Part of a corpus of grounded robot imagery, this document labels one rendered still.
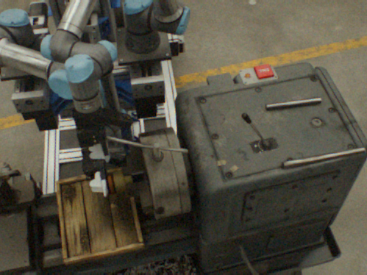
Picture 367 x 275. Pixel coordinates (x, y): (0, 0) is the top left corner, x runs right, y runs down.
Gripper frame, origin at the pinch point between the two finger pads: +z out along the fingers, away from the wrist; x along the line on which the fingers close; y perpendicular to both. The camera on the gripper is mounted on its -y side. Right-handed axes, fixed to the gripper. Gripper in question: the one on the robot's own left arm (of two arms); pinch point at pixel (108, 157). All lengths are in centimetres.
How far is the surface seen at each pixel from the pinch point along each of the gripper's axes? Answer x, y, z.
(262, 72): -27, -60, -2
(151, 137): -13.0, -14.9, 5.8
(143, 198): -0.5, -8.1, 21.3
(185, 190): 4.2, -22.1, 17.2
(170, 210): 4.4, -16.0, 24.8
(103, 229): -8.9, 9.3, 42.0
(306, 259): 1, -72, 81
